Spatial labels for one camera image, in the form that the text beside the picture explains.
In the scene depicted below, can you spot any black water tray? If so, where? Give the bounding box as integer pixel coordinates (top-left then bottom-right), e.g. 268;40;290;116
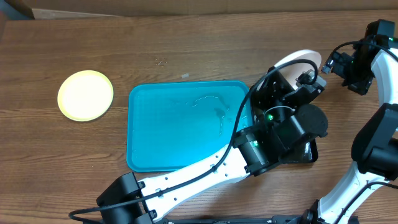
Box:
249;82;319;165

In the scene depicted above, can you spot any cardboard backdrop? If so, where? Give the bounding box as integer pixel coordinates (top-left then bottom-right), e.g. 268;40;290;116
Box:
6;0;397;16

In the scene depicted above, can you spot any blue plastic tray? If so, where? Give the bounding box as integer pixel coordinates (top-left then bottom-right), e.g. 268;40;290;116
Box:
126;80;249;172

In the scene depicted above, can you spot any yellow plate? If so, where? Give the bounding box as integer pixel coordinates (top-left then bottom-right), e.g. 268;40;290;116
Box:
57;70;114;122

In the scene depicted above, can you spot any white plate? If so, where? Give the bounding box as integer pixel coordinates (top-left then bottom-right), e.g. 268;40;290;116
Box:
273;49;323;91

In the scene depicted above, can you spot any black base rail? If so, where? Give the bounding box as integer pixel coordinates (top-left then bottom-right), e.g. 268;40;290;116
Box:
155;215;301;224

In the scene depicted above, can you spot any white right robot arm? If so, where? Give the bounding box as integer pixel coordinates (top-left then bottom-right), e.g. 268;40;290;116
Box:
291;37;397;223

